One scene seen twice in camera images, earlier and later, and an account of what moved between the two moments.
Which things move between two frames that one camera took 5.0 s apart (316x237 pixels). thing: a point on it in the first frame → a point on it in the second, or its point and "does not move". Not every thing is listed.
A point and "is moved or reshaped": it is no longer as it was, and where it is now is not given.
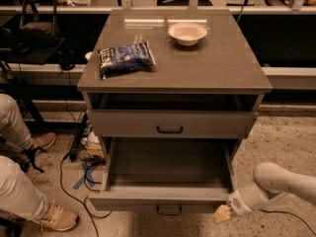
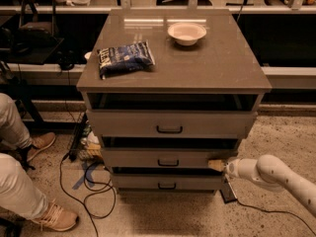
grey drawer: [168, 123] does not move
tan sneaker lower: [57, 217] does not move
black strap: [25, 165] → [21, 155]
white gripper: [237, 203] → [231, 167]
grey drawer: [167, 175] is moved or reshaped
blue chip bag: [125, 58] does not move
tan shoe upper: [43, 140] does not move
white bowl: [187, 34] does not move
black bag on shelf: [38, 27] does not move
